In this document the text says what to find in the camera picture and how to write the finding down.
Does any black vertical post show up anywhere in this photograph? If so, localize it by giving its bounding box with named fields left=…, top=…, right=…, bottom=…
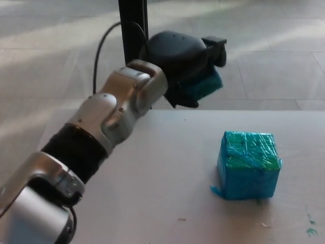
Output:
left=118, top=0, right=149, bottom=66

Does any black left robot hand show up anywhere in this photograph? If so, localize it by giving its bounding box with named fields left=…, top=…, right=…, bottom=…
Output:
left=147, top=30, right=228, bottom=109

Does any small blue taped cube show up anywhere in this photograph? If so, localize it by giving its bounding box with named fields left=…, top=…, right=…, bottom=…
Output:
left=184, top=70, right=224, bottom=102

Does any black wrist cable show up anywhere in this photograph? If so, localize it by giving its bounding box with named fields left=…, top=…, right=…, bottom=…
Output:
left=92, top=21, right=122, bottom=95

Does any big blue green cube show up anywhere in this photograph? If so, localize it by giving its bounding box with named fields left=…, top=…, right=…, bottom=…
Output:
left=210, top=130, right=283, bottom=201

